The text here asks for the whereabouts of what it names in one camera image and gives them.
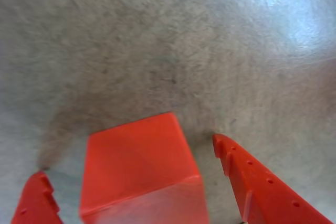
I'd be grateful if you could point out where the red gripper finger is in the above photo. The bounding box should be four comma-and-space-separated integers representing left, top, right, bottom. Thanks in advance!
212, 133, 334, 224
10, 170, 64, 224

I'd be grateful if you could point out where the red cube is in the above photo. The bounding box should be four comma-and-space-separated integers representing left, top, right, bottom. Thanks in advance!
79, 112, 211, 224

